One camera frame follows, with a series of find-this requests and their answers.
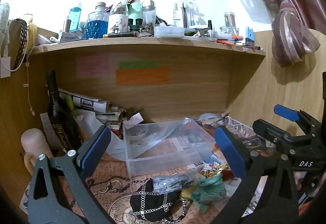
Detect green knitted sock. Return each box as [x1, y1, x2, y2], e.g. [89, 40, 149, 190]
[191, 174, 226, 214]

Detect black pouch with chain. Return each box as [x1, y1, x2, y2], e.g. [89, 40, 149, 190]
[130, 178, 188, 223]

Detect red pouch gold ribbon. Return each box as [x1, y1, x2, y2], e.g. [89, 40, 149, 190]
[221, 170, 235, 181]

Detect yellow sponge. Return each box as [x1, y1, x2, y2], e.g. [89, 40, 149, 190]
[180, 186, 197, 201]

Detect car printed newspaper sheet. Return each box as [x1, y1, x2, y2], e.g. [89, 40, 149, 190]
[198, 111, 276, 217]

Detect cream thermos mug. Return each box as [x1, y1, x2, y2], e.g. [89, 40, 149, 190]
[20, 128, 53, 175]

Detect dark wine bottle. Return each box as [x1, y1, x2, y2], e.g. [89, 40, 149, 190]
[46, 70, 82, 152]

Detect white plastic bag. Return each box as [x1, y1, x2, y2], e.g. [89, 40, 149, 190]
[72, 109, 127, 162]

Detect clear bag with black item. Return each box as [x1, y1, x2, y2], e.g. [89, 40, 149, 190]
[152, 169, 204, 194]

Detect rolled newspaper stack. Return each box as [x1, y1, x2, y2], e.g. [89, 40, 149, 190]
[58, 89, 124, 123]

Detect clear plastic storage box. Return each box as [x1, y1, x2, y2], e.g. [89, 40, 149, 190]
[123, 118, 216, 178]

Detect pink sticky note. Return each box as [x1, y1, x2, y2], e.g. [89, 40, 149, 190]
[76, 53, 110, 78]

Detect orange sticky note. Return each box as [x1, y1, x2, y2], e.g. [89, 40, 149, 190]
[116, 68, 170, 86]

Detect pink striped curtain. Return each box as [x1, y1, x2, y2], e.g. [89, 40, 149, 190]
[220, 0, 326, 68]

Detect green sticky note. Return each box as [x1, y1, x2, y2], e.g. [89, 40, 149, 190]
[119, 60, 159, 69]

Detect clear plastic lid container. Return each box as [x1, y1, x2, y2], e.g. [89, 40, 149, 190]
[154, 26, 185, 38]

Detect wooden shelf board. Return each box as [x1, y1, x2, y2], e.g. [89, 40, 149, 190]
[32, 37, 266, 57]

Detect blue crystal glass bottle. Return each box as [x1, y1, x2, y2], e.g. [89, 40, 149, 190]
[85, 2, 109, 39]

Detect white printed mug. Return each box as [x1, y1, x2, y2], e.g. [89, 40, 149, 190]
[108, 14, 128, 34]

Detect light blue plastic bottle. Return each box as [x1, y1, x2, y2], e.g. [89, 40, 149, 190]
[68, 7, 81, 32]

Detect mint green binoculars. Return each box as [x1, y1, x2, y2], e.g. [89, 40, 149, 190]
[127, 0, 143, 31]

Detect black patterned strap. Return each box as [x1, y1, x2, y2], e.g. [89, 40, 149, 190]
[10, 18, 29, 70]

